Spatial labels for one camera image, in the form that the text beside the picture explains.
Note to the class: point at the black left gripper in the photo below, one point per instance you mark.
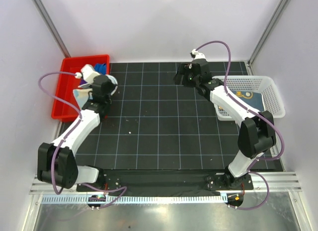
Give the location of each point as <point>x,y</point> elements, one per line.
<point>112,86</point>

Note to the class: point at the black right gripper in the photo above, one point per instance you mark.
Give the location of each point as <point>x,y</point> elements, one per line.
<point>182,70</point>

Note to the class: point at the blue towel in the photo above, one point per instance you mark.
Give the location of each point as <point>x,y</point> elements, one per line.
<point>101,68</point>

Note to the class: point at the pastel striped towel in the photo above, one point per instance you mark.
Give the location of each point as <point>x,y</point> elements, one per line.
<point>84,94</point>

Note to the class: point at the yellow tiger hello towel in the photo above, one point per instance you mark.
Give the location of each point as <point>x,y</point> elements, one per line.
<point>253,99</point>

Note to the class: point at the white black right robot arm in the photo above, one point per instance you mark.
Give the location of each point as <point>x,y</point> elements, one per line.
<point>256,134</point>

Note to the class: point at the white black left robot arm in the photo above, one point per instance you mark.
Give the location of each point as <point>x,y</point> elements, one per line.
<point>56,163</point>

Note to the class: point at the red plastic bin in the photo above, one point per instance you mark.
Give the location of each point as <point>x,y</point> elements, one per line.
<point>66,84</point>

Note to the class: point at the black grid cutting mat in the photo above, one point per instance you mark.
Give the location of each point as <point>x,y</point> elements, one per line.
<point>154,124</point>

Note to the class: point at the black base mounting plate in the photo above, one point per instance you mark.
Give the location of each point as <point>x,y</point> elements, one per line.
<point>213,180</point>

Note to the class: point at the white plastic mesh basket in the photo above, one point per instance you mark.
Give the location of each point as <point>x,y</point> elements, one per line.
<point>259,92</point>

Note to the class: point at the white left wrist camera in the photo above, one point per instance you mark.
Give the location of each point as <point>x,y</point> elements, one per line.
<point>87,73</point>

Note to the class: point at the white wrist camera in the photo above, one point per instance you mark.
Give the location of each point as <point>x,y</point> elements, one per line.
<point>87,73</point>
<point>198,57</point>

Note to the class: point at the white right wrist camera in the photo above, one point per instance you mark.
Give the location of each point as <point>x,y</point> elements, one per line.
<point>198,57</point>

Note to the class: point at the left aluminium corner post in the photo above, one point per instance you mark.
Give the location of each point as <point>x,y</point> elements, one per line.
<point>51,27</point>

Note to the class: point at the aluminium corner post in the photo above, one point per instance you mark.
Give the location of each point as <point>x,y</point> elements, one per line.
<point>280,8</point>
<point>51,27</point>

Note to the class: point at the right aluminium corner post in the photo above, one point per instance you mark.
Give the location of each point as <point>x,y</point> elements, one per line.
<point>280,8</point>

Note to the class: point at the aluminium front rail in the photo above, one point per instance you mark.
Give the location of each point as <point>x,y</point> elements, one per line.
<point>268,182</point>

